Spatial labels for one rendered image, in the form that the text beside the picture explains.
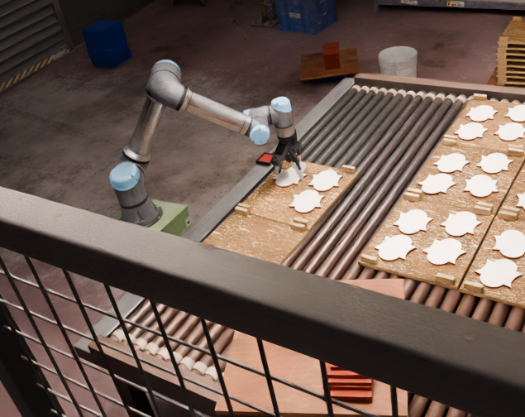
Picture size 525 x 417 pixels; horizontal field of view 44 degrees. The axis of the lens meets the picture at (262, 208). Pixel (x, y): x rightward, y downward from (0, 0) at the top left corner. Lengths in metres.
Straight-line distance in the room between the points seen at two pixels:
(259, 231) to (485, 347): 2.23
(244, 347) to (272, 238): 0.64
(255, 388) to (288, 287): 1.50
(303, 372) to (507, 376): 1.56
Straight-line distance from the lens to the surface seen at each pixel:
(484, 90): 3.29
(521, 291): 2.19
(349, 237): 2.43
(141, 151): 2.67
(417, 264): 2.27
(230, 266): 0.34
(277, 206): 2.61
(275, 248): 2.40
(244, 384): 1.84
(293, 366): 1.85
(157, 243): 0.38
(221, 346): 2.13
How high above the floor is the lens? 2.43
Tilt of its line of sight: 35 degrees down
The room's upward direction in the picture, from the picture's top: 12 degrees counter-clockwise
